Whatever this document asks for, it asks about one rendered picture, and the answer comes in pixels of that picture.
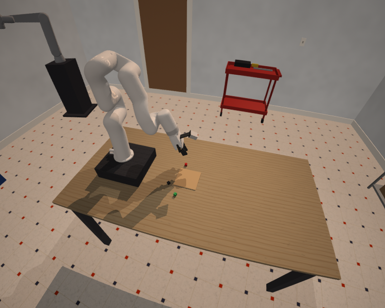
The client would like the tan flat mat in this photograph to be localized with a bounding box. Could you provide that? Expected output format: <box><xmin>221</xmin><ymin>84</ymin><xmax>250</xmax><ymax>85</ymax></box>
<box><xmin>173</xmin><ymin>168</ymin><xmax>201</xmax><ymax>190</ymax></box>

